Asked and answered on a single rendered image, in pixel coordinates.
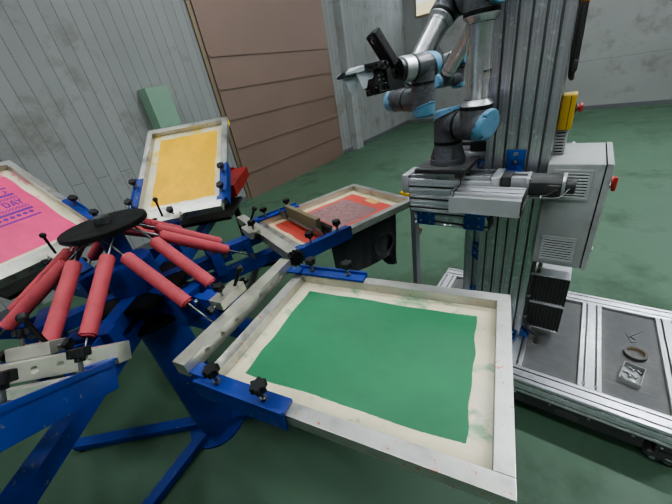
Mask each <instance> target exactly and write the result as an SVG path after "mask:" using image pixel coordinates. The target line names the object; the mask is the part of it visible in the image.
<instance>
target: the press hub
mask: <svg viewBox="0 0 672 504"><path fill-rule="evenodd" d="M147 215H148V214H147V212H146V210H144V209H141V208H132V209H125V210H120V211H115V212H111V213H108V214H101V215H98V216H95V217H93V218H92V219H89V220H87V221H84V222H82V223H79V224H77V225H75V226H73V227H71V228H69V229H67V230H66V231H64V232H63V233H61V234H60V235H59V236H58V237H57V242H58V243H59V245H61V246H65V247H74V246H81V245H86V244H90V243H94V242H98V241H99V243H100V244H101V246H102V248H103V249H104V251H105V253H106V254H107V252H108V248H109V245H108V244H106V243H105V242H104V241H102V240H104V239H105V240H106V241H107V242H109V243H110V241H111V237H113V236H114V239H113V243H112V245H113V246H114V247H115V248H117V249H118V250H119V251H121V252H122V253H123V254H125V253H127V252H132V253H133V254H135V255H136V256H137V257H139V258H140V259H141V260H143V261H144V262H145V263H147V264H148V265H149V266H151V267H152V268H153V269H155V270H156V271H157V272H159V273H160V274H161V275H163V274H162V273H163V272H165V271H167V270H170V269H172V268H175V267H177V266H176V265H175V264H174V263H172V262H163V263H162V265H161V266H160V267H158V265H157V263H156V261H155V259H154V257H153V255H152V253H151V252H150V250H148V249H144V248H141V249H134V250H133V249H132V247H131V245H130V243H129V242H128V240H127V238H126V236H125V234H124V233H123V232H125V231H127V230H129V229H131V228H133V227H135V226H137V225H138V224H140V223H141V222H143V221H144V220H145V219H146V218H147ZM110 254H111V255H113V256H114V257H115V258H116V260H115V264H114V269H113V273H112V277H111V281H110V285H109V290H108V294H111V293H112V294H113V295H114V297H115V299H113V300H110V301H108V302H105V307H104V311H103V315H102V319H101V320H104V319H105V318H106V317H107V316H108V314H109V313H110V312H111V311H112V310H113V309H114V307H115V306H116V305H117V304H118V303H119V302H120V300H121V299H127V298H131V297H136V298H135V299H134V300H133V301H132V303H131V304H130V305H129V306H128V308H127V309H126V310H125V311H124V315H125V316H126V317H127V316H131V315H134V314H137V315H141V314H145V313H146V315H147V316H148V318H147V319H146V321H145V322H144V324H143V325H142V327H141V328H140V330H139V331H138V333H137V335H138V336H139V337H142V336H143V338H142V341H143V342H144V344H145V345H146V347H147V348H148V350H149V351H150V353H151V354H152V356H153V358H154V359H155V361H156V362H157V364H158V365H159V367H160V368H161V370H162V372H163V373H164V375H165V376H166V378H167V379H168V381H169V382H170V384H171V386H172V387H173V389H174V390H175V392H176V393H177V395H178V396H179V398H180V400H181V401H182V403H183V404H184V406H185V407H186V409H187V410H188V412H189V413H190V415H191V417H192V418H193V420H194V421H195V423H196V424H197V426H198V427H199V428H197V429H192V430H191V431H190V435H191V439H193V438H194V437H195V436H196V434H197V433H198V432H199V431H200V430H201V431H202V432H204V433H208V435H209V436H210V437H209V439H208V440H207V441H206V443H205V444H204V445H203V447H202V449H212V448H215V447H218V446H220V445H222V444H224V443H226V442H227V441H228V440H230V439H231V438H232V437H233V436H234V435H235V434H236V432H237V431H238V430H239V428H240V427H241V425H242V423H243V420H239V421H234V422H232V421H231V419H230V417H231V415H232V409H230V408H228V407H225V406H223V405H220V404H217V403H215V402H212V401H210V400H207V399H205V398H202V397H201V396H200V394H199V393H198V391H197V389H196V387H195V386H194V384H193V382H192V381H193V379H198V378H199V377H197V376H195V375H192V376H191V377H189V376H186V375H184V374H181V373H179V372H178V370H177V369H176V367H175V366H174V364H173V362H172V361H173V360H174V359H175V358H176V357H177V356H178V355H179V354H180V353H181V352H182V351H183V350H185V349H186V348H187V347H188V346H189V345H190V344H191V343H192V342H193V341H194V340H195V339H196V337H195V335H194V333H193V332H192V330H191V328H190V326H185V325H181V324H180V323H178V322H174V321H175V320H176V319H175V317H174V316H172V315H168V314H164V313H160V312H158V311H157V308H158V307H159V306H161V305H162V304H158V303H160V302H162V301H164V300H165V299H164V297H163V296H162V295H157V294H153V293H148V292H147V291H149V290H150V289H152V288H153V286H152V285H151V284H149V283H148V282H147V281H145V280H144V279H143V278H141V277H140V276H139V275H137V274H136V273H135V272H133V271H132V270H131V269H129V268H128V267H127V266H125V265H124V264H123V263H121V262H120V259H121V256H122V255H121V254H120V253H118V252H117V251H116V250H114V249H113V248H112V247H111V251H110ZM187 276H188V274H187V273H186V272H184V271H180V272H178V273H175V274H173V275H171V276H168V277H166V278H167V279H168V280H169V281H171V282H172V283H173V284H175V285H176V286H177V287H179V288H180V287H181V286H182V285H184V284H186V283H188V282H189V281H185V280H186V278H187ZM108 294H107V295H108Z"/></svg>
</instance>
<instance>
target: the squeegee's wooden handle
mask: <svg viewBox="0 0 672 504"><path fill-rule="evenodd" d="M285 210H286V213H287V216H288V217H290V218H292V219H294V220H296V221H298V222H300V223H302V224H304V225H306V226H308V227H310V228H312V227H311V226H314V227H316V228H318V229H320V230H322V226H321V221H320V218H318V217H315V216H313V215H311V214H309V213H306V212H304V211H302V210H300V209H297V208H295V207H293V206H291V205H285ZM312 229H313V228H312Z"/></svg>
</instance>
